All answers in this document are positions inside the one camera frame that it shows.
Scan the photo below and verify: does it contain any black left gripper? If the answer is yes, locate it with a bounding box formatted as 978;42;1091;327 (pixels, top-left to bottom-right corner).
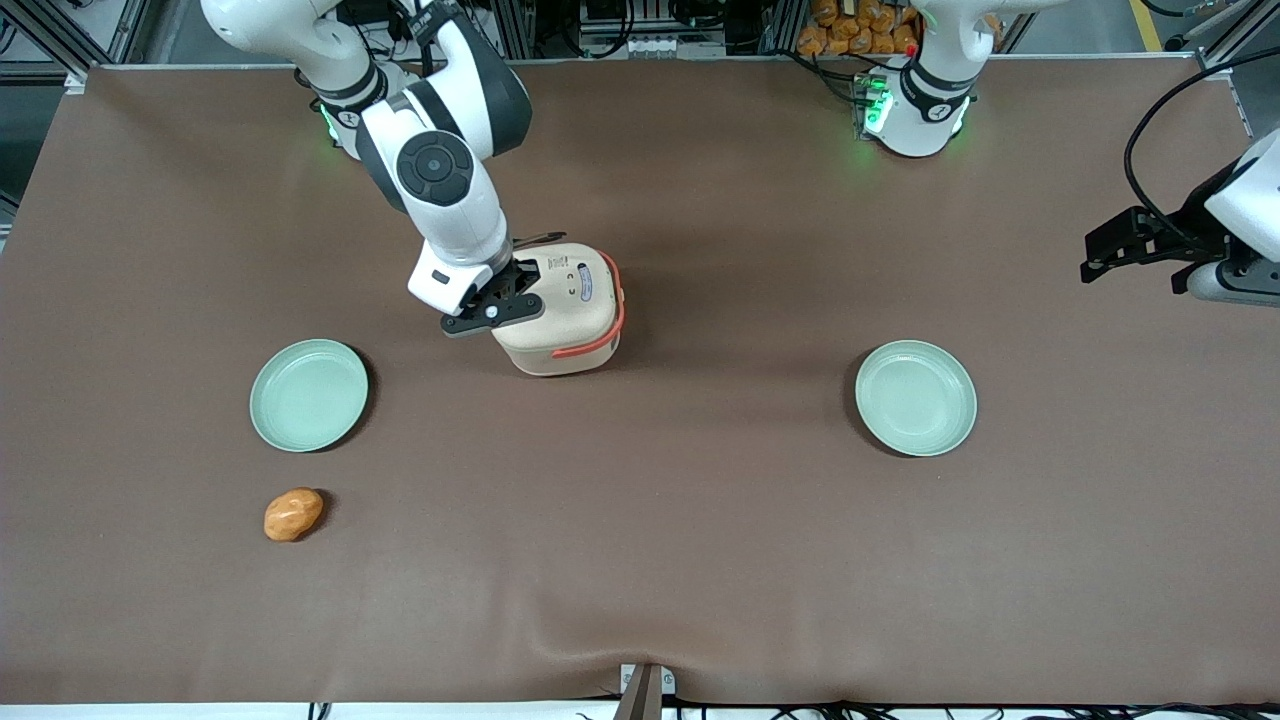
1079;205;1219;297

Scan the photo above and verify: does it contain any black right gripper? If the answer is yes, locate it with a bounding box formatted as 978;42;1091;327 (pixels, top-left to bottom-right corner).
482;258;544;303

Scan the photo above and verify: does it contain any beige rice cooker orange handle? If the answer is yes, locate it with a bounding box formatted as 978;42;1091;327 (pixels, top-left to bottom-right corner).
490;243;627;378

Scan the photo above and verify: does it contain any pale green round plate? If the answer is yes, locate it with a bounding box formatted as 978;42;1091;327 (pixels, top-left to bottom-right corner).
249;339;370;454
854;340;978;458

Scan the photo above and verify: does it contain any white power strip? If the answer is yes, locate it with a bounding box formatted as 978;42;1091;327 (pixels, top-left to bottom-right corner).
578;28;728;60

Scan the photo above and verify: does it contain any orange-brown bread roll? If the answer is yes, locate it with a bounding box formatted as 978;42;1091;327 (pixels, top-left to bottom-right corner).
263;487;325;543

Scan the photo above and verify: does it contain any brown table mat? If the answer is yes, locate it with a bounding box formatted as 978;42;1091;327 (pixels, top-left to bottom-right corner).
0;55;1280;707

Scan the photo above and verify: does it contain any bag of orange buns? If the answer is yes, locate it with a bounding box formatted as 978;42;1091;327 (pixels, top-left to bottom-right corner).
797;0;923;58

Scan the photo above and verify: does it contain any metal table clamp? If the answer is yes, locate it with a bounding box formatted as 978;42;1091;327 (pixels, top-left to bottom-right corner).
614;662;677;720

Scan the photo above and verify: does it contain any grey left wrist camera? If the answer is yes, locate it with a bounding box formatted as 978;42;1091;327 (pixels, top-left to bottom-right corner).
1188;258;1280;307

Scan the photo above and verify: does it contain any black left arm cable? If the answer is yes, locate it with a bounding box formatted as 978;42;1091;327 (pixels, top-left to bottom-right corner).
1123;45;1280;251

